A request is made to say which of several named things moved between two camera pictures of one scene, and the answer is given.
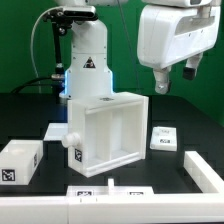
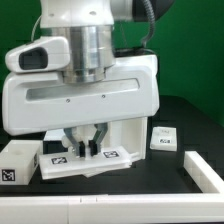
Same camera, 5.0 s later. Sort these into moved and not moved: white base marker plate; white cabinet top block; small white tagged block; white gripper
Moved: white gripper
Not moved: white base marker plate; small white tagged block; white cabinet top block
